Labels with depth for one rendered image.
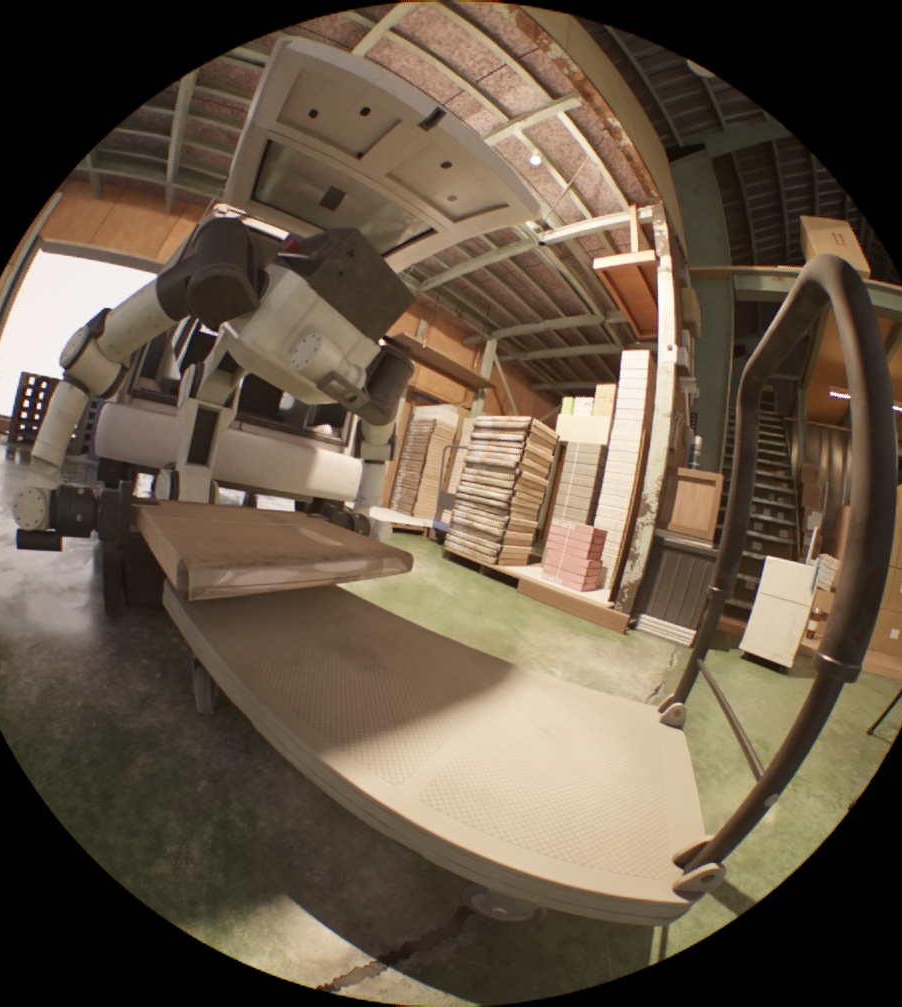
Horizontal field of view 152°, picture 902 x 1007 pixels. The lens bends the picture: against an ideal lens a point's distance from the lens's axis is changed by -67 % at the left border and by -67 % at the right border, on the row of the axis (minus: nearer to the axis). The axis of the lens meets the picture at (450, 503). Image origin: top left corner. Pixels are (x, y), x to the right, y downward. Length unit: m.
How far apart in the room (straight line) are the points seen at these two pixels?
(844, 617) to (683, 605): 1.61
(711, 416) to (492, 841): 2.78
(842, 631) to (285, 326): 0.71
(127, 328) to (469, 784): 0.73
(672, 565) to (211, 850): 1.88
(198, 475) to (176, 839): 0.93
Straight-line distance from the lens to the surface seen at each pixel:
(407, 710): 0.44
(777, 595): 1.93
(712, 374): 2.99
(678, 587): 1.84
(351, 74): 1.39
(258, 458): 1.67
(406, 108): 1.39
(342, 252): 0.60
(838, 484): 5.88
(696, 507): 1.85
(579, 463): 2.46
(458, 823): 0.33
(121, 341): 0.64
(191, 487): 1.11
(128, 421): 1.71
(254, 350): 0.58
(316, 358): 0.49
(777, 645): 1.95
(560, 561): 2.03
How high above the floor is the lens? 0.46
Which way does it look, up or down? 2 degrees down
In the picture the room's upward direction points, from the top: 13 degrees clockwise
